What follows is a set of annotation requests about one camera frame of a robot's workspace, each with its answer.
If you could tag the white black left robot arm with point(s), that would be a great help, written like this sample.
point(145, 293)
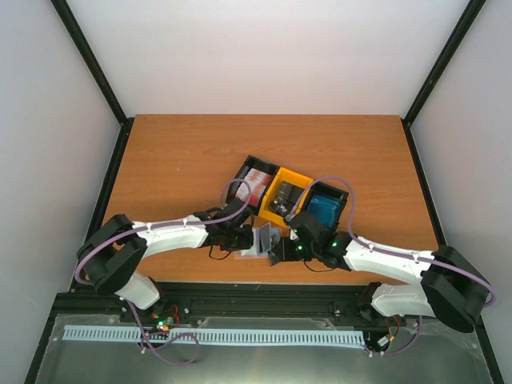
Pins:
point(109, 259)

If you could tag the blue card stack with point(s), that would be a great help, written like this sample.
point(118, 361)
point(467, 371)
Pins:
point(326, 209)

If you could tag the black credit card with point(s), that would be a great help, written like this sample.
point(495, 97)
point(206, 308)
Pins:
point(264, 238)

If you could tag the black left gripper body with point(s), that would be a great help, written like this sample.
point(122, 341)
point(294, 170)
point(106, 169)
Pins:
point(236, 241)

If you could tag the left electronics board with wires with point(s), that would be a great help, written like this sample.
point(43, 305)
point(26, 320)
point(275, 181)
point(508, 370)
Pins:
point(167, 319)

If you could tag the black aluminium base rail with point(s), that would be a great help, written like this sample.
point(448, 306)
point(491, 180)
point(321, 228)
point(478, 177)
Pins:
point(193, 302)

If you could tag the red white card stack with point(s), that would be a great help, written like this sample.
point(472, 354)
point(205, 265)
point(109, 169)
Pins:
point(257, 181)

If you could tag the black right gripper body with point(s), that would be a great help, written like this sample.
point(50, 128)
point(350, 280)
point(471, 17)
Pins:
point(299, 254)

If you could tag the right connector with wires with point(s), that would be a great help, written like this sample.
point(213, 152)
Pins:
point(393, 325)

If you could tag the light blue slotted cable duct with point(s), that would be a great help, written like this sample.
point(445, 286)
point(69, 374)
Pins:
point(219, 337)

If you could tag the black frame post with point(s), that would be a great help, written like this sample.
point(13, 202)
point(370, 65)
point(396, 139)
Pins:
point(74, 30)
point(457, 35)

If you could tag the black card stack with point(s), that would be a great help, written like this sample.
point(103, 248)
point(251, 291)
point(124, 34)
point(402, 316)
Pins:
point(285, 199)

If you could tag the black right frame post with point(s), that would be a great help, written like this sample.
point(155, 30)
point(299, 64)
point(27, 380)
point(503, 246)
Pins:
point(457, 35)

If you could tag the black left frame post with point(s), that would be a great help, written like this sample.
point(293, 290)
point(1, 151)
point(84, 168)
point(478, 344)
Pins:
point(74, 30)

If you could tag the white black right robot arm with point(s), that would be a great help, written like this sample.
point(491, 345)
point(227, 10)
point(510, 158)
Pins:
point(440, 284)

